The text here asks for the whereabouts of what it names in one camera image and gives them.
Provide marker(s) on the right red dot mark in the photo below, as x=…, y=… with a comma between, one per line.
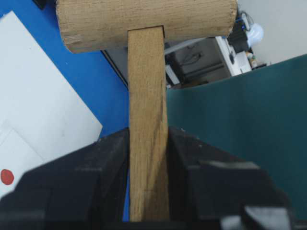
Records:
x=6, y=177

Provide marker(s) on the dark green backdrop sheet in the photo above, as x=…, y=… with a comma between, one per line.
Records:
x=260, y=116

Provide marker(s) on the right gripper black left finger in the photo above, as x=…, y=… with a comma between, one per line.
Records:
x=83, y=190

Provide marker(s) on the wooden mallet hammer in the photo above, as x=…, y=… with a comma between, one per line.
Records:
x=143, y=26

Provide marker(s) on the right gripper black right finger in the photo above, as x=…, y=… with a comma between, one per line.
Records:
x=211, y=189

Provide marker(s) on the large white foam board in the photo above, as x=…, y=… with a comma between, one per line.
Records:
x=41, y=116

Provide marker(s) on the background desk with equipment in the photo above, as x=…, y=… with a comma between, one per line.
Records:
x=205, y=60

